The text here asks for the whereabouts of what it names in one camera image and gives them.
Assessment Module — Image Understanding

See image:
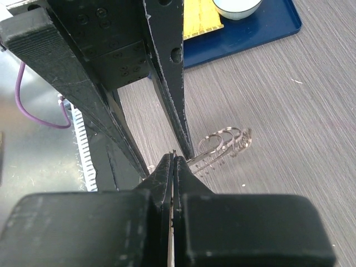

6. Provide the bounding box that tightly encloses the white slotted cable duct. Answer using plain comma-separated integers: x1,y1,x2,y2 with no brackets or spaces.
58,94,98,192

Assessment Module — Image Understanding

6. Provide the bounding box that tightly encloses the teal patterned bowl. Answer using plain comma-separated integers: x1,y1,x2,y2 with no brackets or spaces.
212,0,263,21

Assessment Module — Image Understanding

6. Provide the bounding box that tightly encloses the yellow bamboo dish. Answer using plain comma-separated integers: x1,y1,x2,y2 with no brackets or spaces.
184,0,224,41

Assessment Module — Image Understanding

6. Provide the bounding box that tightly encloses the blue plastic tray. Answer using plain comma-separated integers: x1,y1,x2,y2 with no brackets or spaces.
184,0,302,68

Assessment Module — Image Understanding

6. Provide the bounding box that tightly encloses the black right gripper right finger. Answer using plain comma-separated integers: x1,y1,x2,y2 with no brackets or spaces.
173,156,337,266

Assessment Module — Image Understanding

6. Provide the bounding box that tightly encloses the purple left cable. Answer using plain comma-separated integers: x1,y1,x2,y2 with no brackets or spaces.
15,61,72,129

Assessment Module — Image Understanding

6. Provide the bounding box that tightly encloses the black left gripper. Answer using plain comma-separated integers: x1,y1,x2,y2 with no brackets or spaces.
1,0,194,177

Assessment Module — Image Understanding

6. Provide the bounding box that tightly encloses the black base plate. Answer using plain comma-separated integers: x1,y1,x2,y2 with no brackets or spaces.
83,116,150,191

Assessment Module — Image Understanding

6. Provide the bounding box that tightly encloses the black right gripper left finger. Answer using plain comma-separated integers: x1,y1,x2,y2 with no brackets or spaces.
1,154,172,266

